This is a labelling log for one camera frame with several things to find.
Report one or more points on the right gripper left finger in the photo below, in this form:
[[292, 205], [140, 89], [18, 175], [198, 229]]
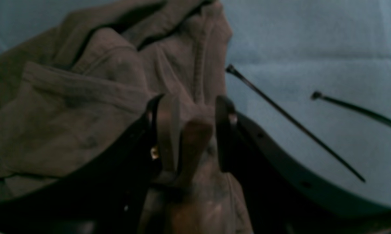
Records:
[[106, 196]]

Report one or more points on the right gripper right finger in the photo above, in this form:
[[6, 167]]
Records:
[[281, 195]]

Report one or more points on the dark grey T-shirt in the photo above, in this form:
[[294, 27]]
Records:
[[69, 93]]

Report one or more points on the blue table cloth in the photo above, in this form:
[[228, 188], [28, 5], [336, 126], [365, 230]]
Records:
[[343, 47]]

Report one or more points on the black cable tie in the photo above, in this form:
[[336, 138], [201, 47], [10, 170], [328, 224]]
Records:
[[233, 71], [371, 114]]

